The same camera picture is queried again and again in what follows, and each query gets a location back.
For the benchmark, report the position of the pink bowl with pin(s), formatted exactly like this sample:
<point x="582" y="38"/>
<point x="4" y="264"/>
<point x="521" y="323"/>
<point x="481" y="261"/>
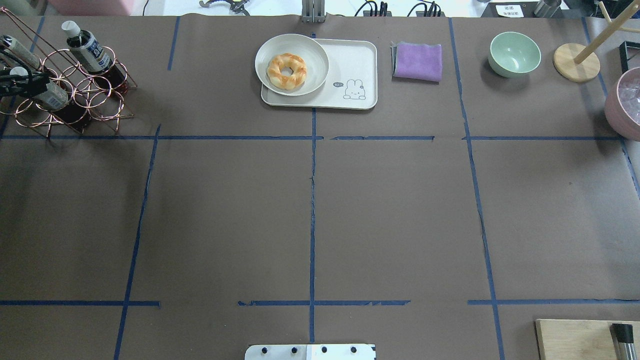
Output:
<point x="616" y="116"/>

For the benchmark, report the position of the wooden cutting board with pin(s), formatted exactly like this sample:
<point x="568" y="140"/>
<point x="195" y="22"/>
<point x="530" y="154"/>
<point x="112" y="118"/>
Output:
<point x="573" y="339"/>

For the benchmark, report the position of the copper wire bottle rack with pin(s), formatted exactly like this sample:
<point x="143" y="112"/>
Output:
<point x="104" y="106"/>

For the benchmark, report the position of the wooden stand with round base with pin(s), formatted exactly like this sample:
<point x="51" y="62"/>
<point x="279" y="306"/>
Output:
<point x="580" y="63"/>

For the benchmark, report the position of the clear plastic ice cubes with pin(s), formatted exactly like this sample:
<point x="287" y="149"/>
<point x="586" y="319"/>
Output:
<point x="629" y="97"/>

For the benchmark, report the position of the purple folded cloth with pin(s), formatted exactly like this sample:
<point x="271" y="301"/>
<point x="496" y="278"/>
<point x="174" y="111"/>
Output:
<point x="417" y="61"/>

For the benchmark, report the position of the black and steel knife handle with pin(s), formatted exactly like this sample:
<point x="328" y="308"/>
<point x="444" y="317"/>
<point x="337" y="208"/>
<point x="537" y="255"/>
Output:
<point x="623" y="335"/>

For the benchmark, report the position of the glazed twisted donut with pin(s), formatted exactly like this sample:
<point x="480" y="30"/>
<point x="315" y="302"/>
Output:
<point x="287" y="71"/>

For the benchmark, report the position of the steel cup on black base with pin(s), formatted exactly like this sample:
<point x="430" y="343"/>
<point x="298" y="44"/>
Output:
<point x="546" y="8"/>

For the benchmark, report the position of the mint green bowl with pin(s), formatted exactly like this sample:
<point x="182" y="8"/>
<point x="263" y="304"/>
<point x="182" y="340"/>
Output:
<point x="513" y="54"/>

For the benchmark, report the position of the beige rabbit tray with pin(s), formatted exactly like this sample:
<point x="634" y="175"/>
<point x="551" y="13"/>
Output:
<point x="351" y="83"/>

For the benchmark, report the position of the tea bottle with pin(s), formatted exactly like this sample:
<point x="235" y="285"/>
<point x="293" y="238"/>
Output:
<point x="94" y="59"/>
<point x="57" y="102"/>
<point x="15" y="54"/>

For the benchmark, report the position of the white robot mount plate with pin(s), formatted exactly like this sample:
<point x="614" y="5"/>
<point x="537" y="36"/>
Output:
<point x="331" y="351"/>

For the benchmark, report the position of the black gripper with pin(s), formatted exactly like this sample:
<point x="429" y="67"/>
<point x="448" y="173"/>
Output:
<point x="20" y="80"/>

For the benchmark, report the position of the aluminium frame post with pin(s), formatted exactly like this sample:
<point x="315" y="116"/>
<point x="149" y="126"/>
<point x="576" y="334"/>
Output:
<point x="313" y="11"/>

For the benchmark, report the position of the beige round plate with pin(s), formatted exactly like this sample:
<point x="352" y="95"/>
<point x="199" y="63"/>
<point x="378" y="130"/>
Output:
<point x="309" y="49"/>

